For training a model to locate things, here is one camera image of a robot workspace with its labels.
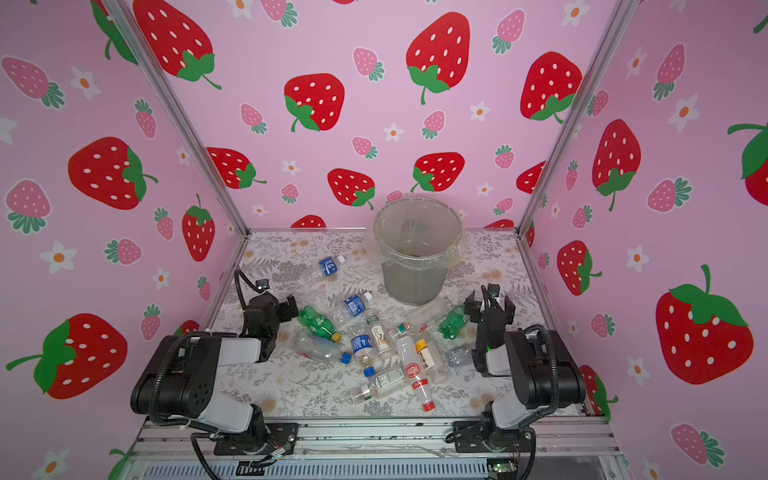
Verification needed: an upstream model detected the clear bottle red round label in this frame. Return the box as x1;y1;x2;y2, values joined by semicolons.
395;336;424;383

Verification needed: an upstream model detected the crushed clear bottle blue cap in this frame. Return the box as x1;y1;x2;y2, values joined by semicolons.
291;332;352;365

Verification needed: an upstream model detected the small bottle blue label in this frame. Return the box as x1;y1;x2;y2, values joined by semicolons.
351;333;376;369

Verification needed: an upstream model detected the clear bottle yellow cap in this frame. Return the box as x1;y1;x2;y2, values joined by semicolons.
415;338;448;384

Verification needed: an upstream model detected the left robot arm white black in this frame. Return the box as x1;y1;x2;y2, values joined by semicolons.
130;293;298;463

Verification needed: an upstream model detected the green soda bottle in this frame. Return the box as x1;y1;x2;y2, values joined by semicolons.
438;306;469;340
298;306;342;343

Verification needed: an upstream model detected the clear bottle green cap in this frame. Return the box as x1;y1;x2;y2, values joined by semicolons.
366;314;394;358

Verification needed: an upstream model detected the bottle green white label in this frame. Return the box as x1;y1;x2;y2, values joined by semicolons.
351;367;406;403

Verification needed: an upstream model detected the clear bottle blue label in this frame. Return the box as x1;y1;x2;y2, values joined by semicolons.
302;255;346;283
332;291;373;327

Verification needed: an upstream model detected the far clear bottle blue label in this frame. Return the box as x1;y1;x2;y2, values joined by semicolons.
302;255;346;283

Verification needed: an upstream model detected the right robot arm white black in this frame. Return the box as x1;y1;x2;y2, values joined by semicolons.
445;284;587;453

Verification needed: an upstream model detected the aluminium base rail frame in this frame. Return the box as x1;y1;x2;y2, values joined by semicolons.
118;416;633;479

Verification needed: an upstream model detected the mesh waste bin with liner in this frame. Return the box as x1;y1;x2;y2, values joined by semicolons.
364;196;466;306

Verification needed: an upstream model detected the clear bottle near bin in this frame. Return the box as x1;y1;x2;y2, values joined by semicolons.
404;297;452;330

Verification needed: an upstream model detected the small bottle red cap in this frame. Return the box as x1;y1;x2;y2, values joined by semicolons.
412;378;435;412

